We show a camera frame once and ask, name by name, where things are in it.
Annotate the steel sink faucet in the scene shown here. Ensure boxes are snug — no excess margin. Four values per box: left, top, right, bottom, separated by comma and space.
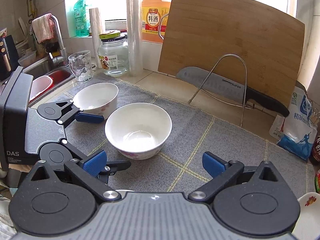
30, 13, 69, 67

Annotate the red white colander basin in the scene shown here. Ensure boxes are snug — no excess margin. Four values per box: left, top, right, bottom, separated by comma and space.
29, 75, 53, 103

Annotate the tall cling film roll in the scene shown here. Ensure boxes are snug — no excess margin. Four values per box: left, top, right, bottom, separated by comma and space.
126, 0, 143, 76

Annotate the dark vinegar bottle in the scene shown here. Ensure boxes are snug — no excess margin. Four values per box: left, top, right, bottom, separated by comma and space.
309, 128, 320, 166

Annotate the clear glass mug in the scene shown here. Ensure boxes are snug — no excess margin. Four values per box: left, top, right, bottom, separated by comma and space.
68, 50, 93, 83

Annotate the green lid sauce jar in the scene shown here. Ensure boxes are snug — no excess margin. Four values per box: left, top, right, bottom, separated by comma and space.
314, 170, 320, 194

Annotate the short cling film roll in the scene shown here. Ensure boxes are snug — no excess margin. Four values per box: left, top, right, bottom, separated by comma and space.
89, 8, 103, 69

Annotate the white blue salt bag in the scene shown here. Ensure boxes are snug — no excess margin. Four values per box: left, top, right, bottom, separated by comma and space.
269, 82, 317, 161

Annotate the black air fryer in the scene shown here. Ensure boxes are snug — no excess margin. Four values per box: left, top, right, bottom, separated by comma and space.
0, 35, 19, 81

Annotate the white bowl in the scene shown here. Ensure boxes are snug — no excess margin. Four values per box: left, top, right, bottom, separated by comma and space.
73, 82, 119, 120
105, 102, 172, 160

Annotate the grey teal kitchen mat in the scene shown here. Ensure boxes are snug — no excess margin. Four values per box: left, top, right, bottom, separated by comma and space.
52, 73, 318, 201

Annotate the orange cooking wine jug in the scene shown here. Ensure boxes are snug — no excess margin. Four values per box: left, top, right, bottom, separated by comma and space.
142, 0, 171, 43

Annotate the white floral plate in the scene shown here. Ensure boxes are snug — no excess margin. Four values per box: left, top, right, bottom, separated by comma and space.
292, 192, 320, 240

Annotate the steel wire rack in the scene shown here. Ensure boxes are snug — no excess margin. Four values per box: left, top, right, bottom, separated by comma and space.
188, 53, 247, 127

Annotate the bamboo cutting board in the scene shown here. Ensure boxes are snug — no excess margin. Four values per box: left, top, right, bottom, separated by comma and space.
158, 0, 305, 105

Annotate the kitchen knife black handle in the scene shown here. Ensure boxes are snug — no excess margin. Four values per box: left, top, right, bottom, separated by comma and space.
176, 67, 290, 117

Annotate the green dish soap bottle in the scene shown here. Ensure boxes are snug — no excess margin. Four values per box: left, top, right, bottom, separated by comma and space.
73, 0, 91, 37

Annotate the glass jar black lid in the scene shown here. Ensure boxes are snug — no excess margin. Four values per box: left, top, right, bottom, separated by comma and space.
98, 30, 129, 76

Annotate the pink dish cloth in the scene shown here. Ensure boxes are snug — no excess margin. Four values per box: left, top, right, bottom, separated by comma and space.
31, 13, 54, 43

